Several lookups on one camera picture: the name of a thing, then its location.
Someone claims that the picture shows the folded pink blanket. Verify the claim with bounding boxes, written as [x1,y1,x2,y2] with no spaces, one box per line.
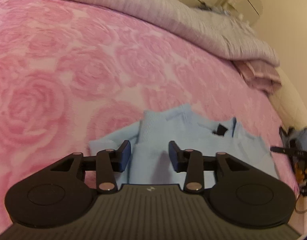
[233,60,282,96]

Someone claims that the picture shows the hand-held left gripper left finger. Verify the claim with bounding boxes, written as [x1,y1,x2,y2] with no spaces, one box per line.
[50,140,131,194]

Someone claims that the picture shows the pink rose blanket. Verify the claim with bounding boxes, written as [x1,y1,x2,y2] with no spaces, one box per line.
[0,0,300,230]

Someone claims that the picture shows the blue fleece garment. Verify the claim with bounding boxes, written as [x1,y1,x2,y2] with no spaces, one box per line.
[280,127,307,153]

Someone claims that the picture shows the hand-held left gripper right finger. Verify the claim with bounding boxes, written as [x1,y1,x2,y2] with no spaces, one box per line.
[168,140,249,194]

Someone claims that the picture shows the light blue sweater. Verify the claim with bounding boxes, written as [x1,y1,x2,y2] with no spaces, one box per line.
[88,103,280,189]

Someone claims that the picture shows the striped lilac duvet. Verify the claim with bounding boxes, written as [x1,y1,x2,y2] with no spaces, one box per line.
[0,0,280,67]

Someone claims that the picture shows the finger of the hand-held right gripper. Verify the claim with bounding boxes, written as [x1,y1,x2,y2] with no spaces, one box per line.
[270,146,307,158]

